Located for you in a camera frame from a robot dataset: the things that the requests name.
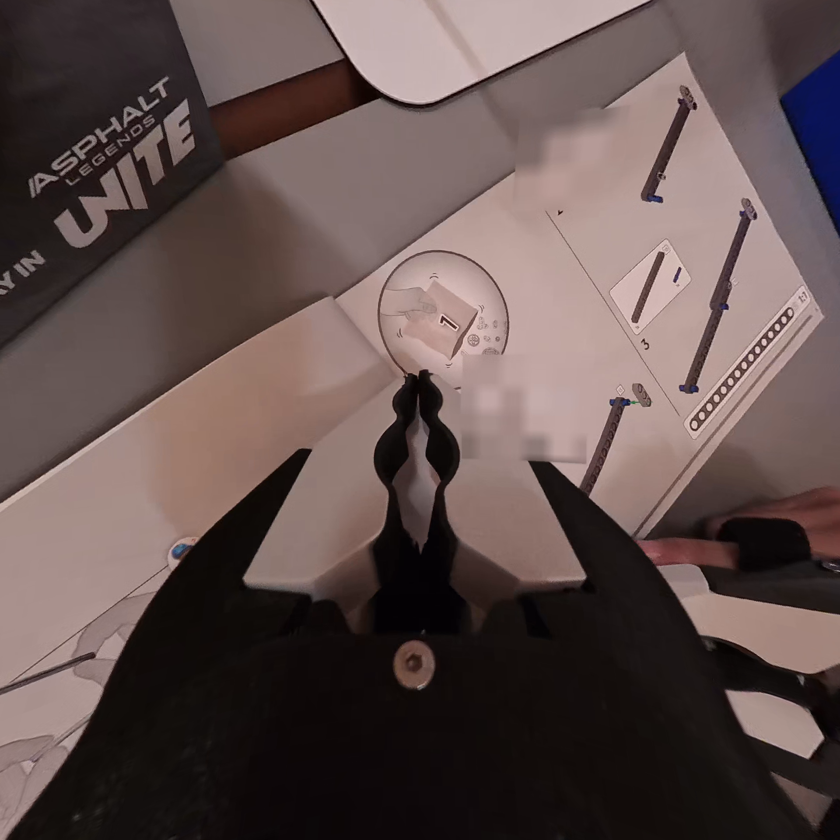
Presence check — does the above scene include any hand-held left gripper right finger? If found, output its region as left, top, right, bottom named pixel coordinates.
left=419, top=369, right=587, bottom=632

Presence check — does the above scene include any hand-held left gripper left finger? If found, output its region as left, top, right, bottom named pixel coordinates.
left=243, top=371, right=419, bottom=632

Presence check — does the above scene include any white lego instruction booklet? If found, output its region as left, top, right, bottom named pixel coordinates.
left=0, top=51, right=826, bottom=837

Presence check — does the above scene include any black lego set box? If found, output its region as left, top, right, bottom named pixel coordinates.
left=0, top=0, right=228, bottom=349

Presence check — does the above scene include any person's right hand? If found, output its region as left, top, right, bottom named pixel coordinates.
left=640, top=487, right=840, bottom=571

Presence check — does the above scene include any blue box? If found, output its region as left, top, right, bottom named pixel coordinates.
left=780, top=66, right=840, bottom=238

